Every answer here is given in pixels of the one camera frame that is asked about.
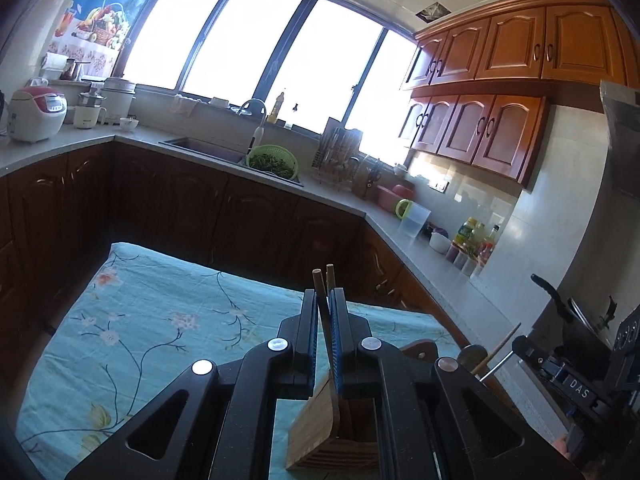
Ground thin metal utensil handle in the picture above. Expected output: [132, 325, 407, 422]
[480, 350, 514, 382]

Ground dark wooden chopstick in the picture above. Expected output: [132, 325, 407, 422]
[312, 269, 333, 370]

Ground lower wooden kitchen cabinets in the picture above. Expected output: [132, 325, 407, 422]
[1, 142, 466, 384]

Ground person's right hand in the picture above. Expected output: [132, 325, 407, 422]
[552, 434, 570, 460]

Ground black frying pan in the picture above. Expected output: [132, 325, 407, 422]
[530, 273, 611, 365]

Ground wooden utensil holder box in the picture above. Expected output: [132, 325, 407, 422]
[286, 373, 378, 472]

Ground teal floral tablecloth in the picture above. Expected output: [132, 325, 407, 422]
[14, 242, 464, 480]

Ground wooden stick in holder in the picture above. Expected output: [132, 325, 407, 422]
[326, 263, 336, 292]

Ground green colander with vegetables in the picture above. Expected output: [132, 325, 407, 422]
[246, 144, 298, 180]

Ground dish drying rack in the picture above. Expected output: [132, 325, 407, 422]
[311, 117, 363, 190]

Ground chrome sink faucet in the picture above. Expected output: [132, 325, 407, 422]
[236, 97, 268, 154]

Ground yellow oil bottle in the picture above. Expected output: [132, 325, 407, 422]
[267, 91, 284, 124]

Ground steel range hood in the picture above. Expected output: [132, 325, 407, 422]
[600, 81, 640, 200]

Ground small white cooker pot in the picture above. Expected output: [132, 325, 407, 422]
[73, 89, 104, 129]

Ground white steamer pot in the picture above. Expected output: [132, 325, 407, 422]
[101, 77, 136, 125]

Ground white red rice cooker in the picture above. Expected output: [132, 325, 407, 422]
[8, 87, 67, 144]

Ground clear measuring jug green handle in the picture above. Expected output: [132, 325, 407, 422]
[395, 198, 431, 238]

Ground upper wooden wall cabinets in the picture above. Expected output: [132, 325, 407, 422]
[402, 0, 639, 185]

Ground tropical fruit wall poster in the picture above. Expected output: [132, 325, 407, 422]
[47, 0, 146, 78]

